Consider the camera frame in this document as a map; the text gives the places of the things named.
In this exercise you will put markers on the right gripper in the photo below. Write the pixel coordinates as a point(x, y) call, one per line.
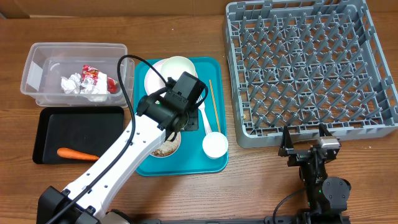
point(300, 154)

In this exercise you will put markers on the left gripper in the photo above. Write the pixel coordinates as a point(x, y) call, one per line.
point(194, 124)

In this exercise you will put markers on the white plastic cup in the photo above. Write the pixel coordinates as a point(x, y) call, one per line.
point(215, 145)

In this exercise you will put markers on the pink bowl with food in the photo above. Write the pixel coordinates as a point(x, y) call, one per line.
point(169, 146)

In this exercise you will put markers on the red ketchup packet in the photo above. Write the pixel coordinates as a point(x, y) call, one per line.
point(93, 74)

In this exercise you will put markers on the white napkin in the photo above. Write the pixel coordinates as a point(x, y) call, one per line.
point(94, 89)

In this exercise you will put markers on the orange carrot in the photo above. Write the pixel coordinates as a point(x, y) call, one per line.
point(73, 154)

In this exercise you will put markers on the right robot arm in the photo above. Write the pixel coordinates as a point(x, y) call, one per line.
point(327, 196)

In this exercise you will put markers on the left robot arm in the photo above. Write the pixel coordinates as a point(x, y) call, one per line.
point(87, 199)

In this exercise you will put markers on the white plastic fork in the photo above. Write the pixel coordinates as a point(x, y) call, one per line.
point(206, 124)

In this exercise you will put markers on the teal plastic tray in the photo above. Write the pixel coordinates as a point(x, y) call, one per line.
point(190, 158)

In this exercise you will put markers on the wooden chopstick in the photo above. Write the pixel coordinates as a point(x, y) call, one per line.
point(215, 105)

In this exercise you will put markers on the white bowl on plate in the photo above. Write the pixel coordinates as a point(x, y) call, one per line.
point(173, 67)

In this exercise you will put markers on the grey plastic dish rack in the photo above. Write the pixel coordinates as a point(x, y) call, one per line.
point(299, 64)

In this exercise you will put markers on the black plastic tray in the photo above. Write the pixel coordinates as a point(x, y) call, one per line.
point(86, 129)

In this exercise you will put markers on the clear plastic bin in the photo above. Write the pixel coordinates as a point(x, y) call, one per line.
point(48, 62)

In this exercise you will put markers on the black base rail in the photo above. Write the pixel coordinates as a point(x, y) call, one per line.
point(266, 220)

